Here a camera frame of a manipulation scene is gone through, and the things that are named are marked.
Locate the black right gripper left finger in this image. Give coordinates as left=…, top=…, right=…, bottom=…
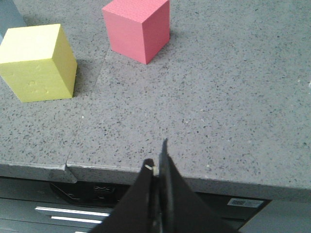
left=91, top=159, right=160, bottom=233

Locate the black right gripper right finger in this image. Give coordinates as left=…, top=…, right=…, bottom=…
left=159, top=139, right=238, bottom=233

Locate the white barcode label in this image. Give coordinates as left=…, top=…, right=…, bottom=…
left=227, top=198, right=264, bottom=208

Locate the grey drawer cabinet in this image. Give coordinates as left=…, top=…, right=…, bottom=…
left=0, top=178, right=311, bottom=233

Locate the yellow foam block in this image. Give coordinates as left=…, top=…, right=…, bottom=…
left=0, top=24, right=77, bottom=102

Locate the large red foam block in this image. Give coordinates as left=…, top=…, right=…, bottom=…
left=102, top=0, right=170, bottom=64

